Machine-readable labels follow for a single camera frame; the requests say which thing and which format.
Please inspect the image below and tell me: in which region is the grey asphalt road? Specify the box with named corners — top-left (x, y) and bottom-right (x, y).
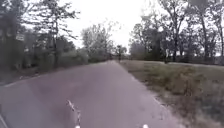
top-left (0, 59), bottom-right (188, 128)

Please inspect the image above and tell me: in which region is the row of trees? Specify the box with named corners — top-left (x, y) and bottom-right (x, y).
top-left (0, 0), bottom-right (128, 73)
top-left (128, 0), bottom-right (224, 66)

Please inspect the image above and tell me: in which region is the dry grass verge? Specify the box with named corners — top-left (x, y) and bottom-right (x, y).
top-left (119, 59), bottom-right (224, 128)

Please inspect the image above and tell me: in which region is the dark leafy verge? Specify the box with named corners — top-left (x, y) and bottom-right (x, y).
top-left (0, 61), bottom-right (84, 87)

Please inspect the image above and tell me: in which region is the pale sign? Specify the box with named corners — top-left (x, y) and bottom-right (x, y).
top-left (15, 33), bottom-right (26, 42)

